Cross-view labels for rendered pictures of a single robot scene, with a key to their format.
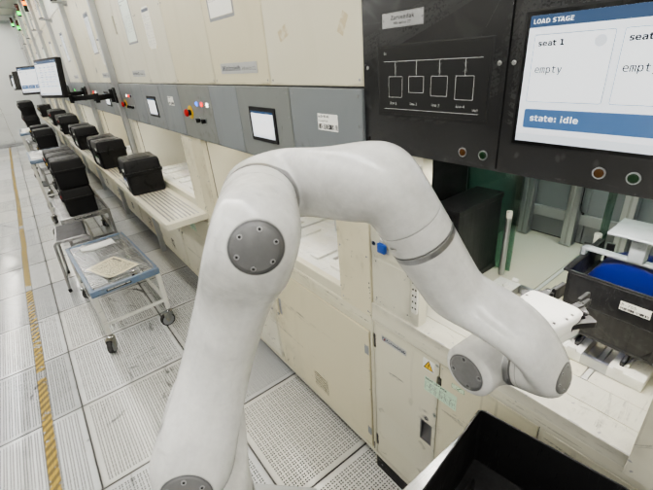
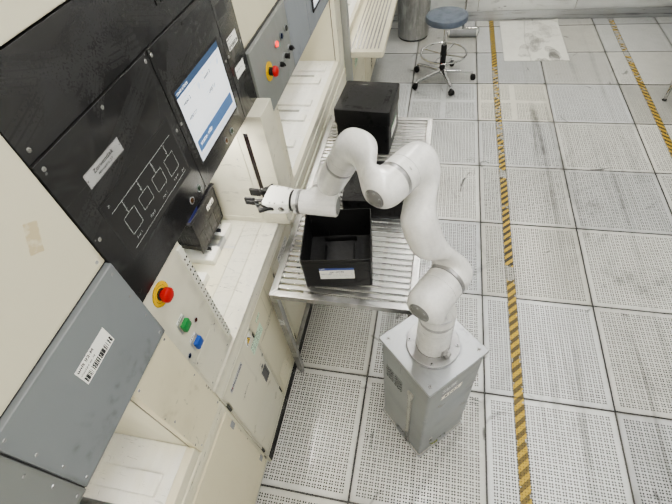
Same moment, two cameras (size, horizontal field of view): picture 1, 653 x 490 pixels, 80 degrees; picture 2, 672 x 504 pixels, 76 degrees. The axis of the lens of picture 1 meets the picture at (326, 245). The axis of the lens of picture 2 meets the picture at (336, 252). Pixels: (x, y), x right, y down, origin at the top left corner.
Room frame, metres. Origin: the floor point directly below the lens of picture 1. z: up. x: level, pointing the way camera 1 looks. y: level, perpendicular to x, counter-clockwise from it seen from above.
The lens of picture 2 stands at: (1.10, 0.62, 2.19)
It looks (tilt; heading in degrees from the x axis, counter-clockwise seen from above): 50 degrees down; 233
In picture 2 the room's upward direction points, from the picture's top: 9 degrees counter-clockwise
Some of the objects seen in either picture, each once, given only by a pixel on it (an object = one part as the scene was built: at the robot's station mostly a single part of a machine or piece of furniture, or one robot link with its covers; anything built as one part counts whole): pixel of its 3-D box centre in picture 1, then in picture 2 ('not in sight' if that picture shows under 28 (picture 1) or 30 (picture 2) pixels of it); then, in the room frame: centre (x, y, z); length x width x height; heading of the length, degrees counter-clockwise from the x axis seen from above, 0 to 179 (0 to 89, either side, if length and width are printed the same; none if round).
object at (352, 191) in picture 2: not in sight; (376, 186); (0.00, -0.46, 0.83); 0.29 x 0.29 x 0.13; 38
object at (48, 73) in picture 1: (77, 83); not in sight; (3.31, 1.81, 1.59); 0.50 x 0.41 x 0.36; 126
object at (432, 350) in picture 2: not in sight; (434, 331); (0.44, 0.23, 0.85); 0.19 x 0.19 x 0.18
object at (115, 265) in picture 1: (112, 265); not in sight; (2.36, 1.47, 0.47); 0.31 x 0.23 x 0.02; 57
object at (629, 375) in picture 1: (609, 343); (200, 240); (0.79, -0.74, 0.89); 0.22 x 0.21 x 0.04; 126
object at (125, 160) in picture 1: (141, 172); not in sight; (2.99, 1.38, 0.93); 0.30 x 0.28 x 0.26; 33
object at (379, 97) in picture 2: not in sight; (368, 117); (-0.32, -0.81, 0.89); 0.29 x 0.29 x 0.25; 31
